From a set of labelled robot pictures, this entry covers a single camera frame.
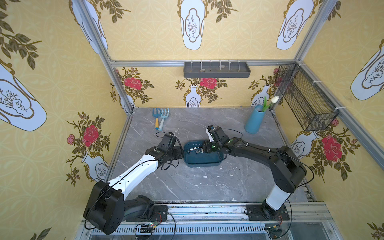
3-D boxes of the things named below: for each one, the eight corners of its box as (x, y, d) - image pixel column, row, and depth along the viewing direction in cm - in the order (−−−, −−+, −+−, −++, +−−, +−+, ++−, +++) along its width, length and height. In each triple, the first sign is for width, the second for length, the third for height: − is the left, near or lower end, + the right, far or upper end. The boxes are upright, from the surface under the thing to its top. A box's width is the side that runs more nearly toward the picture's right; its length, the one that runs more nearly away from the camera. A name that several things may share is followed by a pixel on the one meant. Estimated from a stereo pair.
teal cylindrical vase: (249, 136, 106) (258, 116, 90) (242, 127, 110) (250, 107, 95) (258, 132, 108) (269, 112, 92) (251, 124, 113) (260, 104, 97)
